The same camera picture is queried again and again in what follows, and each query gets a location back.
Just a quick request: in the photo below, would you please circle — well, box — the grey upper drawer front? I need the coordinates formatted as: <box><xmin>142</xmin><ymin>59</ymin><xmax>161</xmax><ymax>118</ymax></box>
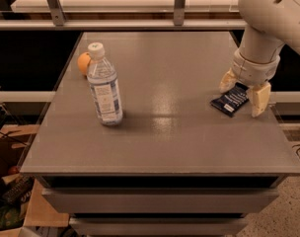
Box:
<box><xmin>42</xmin><ymin>189</ymin><xmax>278</xmax><ymax>213</ymax></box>

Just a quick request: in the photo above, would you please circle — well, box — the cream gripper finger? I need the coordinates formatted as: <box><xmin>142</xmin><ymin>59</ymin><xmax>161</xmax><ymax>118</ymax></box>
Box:
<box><xmin>247</xmin><ymin>82</ymin><xmax>271</xmax><ymax>118</ymax></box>
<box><xmin>219</xmin><ymin>69</ymin><xmax>238</xmax><ymax>93</ymax></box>

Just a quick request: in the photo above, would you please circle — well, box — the green snack bag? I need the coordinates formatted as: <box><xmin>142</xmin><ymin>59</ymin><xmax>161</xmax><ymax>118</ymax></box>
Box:
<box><xmin>0</xmin><ymin>205</ymin><xmax>23</xmax><ymax>231</ymax></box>

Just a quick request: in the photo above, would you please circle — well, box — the clear plastic water bottle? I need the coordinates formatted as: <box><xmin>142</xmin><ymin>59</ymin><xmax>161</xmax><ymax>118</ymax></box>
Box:
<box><xmin>87</xmin><ymin>42</ymin><xmax>123</xmax><ymax>125</ymax></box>

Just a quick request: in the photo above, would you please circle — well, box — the grey lower drawer front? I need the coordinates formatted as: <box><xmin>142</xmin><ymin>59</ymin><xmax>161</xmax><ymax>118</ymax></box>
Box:
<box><xmin>69</xmin><ymin>218</ymin><xmax>247</xmax><ymax>237</ymax></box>

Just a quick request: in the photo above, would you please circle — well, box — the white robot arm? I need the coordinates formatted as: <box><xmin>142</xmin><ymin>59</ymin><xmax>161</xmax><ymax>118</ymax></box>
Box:
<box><xmin>219</xmin><ymin>0</ymin><xmax>300</xmax><ymax>118</ymax></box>

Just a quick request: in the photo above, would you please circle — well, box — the blue rxbar blueberry wrapper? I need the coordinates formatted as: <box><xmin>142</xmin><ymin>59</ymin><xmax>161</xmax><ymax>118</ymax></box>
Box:
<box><xmin>210</xmin><ymin>83</ymin><xmax>249</xmax><ymax>118</ymax></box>

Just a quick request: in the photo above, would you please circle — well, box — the grey drawer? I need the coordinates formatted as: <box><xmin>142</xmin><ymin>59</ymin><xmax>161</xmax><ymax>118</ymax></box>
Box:
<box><xmin>42</xmin><ymin>189</ymin><xmax>278</xmax><ymax>213</ymax></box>
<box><xmin>69</xmin><ymin>218</ymin><xmax>247</xmax><ymax>237</ymax></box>

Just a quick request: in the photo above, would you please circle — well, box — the brown cardboard box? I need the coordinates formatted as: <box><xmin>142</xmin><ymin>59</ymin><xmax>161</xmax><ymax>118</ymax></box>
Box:
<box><xmin>0</xmin><ymin>124</ymin><xmax>69</xmax><ymax>237</ymax></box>

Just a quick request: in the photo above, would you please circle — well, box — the metal shelf frame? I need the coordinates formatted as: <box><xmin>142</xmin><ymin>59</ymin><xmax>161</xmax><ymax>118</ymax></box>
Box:
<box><xmin>0</xmin><ymin>0</ymin><xmax>245</xmax><ymax>32</ymax></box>

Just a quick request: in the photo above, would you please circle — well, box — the orange fruit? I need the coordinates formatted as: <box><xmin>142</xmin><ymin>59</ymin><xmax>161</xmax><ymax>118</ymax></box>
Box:
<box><xmin>77</xmin><ymin>52</ymin><xmax>91</xmax><ymax>76</ymax></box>

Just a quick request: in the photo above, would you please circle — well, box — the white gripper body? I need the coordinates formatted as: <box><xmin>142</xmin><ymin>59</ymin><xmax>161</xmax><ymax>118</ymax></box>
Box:
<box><xmin>231</xmin><ymin>49</ymin><xmax>280</xmax><ymax>86</ymax></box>

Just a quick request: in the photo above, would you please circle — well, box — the black remote control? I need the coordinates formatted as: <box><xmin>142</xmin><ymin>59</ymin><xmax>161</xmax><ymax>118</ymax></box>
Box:
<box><xmin>2</xmin><ymin>176</ymin><xmax>34</xmax><ymax>204</ymax></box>

